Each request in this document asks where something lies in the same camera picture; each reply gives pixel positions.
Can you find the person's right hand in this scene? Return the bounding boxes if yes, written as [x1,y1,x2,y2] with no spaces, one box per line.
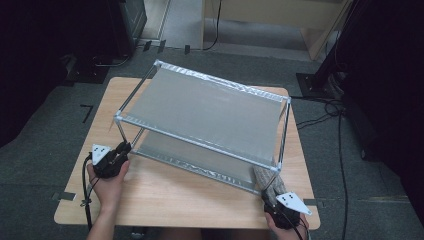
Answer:
[265,214,310,240]

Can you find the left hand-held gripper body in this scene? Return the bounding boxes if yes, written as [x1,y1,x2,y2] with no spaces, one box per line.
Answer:
[91,144,130,180]

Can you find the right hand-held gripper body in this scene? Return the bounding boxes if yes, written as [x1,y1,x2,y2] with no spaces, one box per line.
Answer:
[264,191,313,231]

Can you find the silver two-tier metal rack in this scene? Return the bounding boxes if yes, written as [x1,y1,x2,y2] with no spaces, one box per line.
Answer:
[113,59,292,196]

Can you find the person's left hand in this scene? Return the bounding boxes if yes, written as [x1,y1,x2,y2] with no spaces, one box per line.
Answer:
[87,160,131,213]

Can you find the hanging black cable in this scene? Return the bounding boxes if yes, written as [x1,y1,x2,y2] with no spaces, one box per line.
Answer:
[202,0,223,52]

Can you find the black stand base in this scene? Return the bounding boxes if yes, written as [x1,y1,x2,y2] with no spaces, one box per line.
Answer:
[63,54,132,85]
[295,71,344,101]

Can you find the coiled black floor cable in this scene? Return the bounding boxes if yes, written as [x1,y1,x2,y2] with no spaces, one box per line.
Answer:
[289,95,346,130]

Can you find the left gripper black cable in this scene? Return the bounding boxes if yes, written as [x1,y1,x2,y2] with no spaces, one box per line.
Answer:
[80,152,95,232]

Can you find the dark cabinet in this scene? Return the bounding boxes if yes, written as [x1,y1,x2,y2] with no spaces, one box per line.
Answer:
[106,0,148,58]

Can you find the grey knitted cloth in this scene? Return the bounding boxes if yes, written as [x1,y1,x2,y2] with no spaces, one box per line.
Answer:
[253,164,288,206]

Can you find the light wooden cabinet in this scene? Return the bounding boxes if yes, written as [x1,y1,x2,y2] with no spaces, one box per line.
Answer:
[200,0,354,62]

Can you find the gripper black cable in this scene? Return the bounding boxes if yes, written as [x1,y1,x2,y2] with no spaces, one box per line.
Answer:
[80,152,95,232]
[282,209,310,240]

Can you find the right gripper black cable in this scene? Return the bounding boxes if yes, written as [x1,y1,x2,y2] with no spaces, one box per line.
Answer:
[282,209,310,240]

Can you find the angled black tape mark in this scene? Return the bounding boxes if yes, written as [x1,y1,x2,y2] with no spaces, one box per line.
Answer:
[79,103,95,124]

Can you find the long black floor cable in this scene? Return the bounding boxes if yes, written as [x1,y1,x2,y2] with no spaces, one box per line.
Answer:
[337,111,350,240]

